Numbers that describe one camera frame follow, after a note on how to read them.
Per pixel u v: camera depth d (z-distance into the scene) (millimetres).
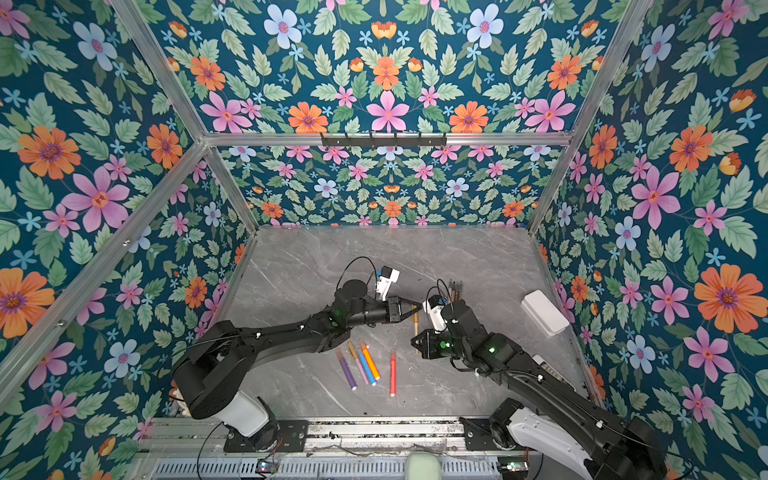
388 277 749
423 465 678
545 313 921
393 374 828
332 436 746
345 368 842
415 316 754
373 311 700
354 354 867
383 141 924
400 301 728
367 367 841
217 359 508
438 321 689
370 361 859
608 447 399
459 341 582
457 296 1009
